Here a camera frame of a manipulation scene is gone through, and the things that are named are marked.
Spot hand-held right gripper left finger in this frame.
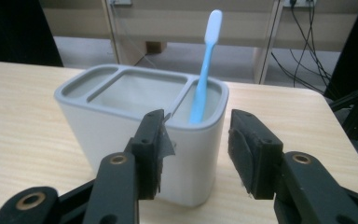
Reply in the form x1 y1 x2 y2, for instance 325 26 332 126
131 108 176 201

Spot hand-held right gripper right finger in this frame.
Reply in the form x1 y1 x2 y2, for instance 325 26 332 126
227 108 284 201

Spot white toothbrush holder grey rim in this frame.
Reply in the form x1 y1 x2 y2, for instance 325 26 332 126
53 63 230 208

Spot light blue toothbrush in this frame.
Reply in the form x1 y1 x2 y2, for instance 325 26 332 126
188 8 224 126

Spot small brown block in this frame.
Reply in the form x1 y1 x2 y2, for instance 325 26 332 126
145 41 168 55

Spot light wooden desk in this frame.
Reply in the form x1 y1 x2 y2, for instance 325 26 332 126
38 0 358 86

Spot black curtain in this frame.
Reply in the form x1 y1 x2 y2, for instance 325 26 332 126
323 0 358 101
0 0 65 68

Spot bundle of black cables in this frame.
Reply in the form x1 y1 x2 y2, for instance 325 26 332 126
269 0 335 95

